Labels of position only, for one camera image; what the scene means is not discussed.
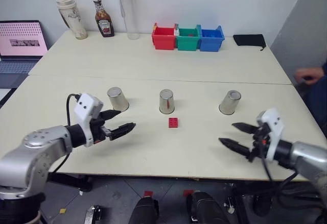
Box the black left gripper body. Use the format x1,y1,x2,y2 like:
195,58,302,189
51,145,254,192
89,111,113,144

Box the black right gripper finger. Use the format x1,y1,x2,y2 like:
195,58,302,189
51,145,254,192
218,137,252,158
231,122,259,135

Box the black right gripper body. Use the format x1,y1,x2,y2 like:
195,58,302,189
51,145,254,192
247,125,269,163

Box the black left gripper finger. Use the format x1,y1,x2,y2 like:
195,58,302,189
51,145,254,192
102,109,122,121
110,122,137,140

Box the bystander bare hand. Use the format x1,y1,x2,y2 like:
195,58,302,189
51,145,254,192
294,67,324,85

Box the steel cup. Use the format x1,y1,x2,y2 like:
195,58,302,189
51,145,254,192
218,89,242,115
158,89,176,115
107,87,130,112

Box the dark rounded shape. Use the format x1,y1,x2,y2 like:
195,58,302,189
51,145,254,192
128,196,160,224
186,190,232,224

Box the bystander dark trousers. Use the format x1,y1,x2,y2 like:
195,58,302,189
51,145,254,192
297,75,327,136

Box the black fabric pouch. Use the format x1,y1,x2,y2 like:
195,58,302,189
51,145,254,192
232,34,267,51

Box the red plastic bin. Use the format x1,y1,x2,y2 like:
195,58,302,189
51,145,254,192
151,22,177,51

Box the ketchup bottle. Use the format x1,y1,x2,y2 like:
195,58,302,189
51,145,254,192
92,0,115,38

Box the blue plastic bin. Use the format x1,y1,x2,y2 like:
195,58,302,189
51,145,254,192
199,25,225,53

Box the beige travel tumbler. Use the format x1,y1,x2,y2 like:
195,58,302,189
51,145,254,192
56,0,89,40

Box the clear bottle green lid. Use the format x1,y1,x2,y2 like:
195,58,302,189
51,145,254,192
115,0,140,40

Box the green plastic bin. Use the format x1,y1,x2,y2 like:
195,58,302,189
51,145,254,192
175,24,201,52

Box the grey laptop pink screen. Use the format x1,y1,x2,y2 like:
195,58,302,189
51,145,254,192
0,20,49,74

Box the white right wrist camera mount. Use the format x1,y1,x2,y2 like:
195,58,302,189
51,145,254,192
256,108,285,162

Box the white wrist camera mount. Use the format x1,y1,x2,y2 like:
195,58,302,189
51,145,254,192
74,93,104,148
256,108,285,162

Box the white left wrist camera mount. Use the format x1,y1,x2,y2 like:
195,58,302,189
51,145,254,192
74,93,104,148

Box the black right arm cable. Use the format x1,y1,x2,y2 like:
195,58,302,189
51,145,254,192
260,155,299,185

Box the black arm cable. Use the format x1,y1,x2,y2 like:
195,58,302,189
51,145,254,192
50,94,83,174
260,155,299,185

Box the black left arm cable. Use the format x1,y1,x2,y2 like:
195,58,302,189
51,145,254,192
50,94,83,174

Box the black table frame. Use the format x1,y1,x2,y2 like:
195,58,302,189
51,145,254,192
48,173,93,193

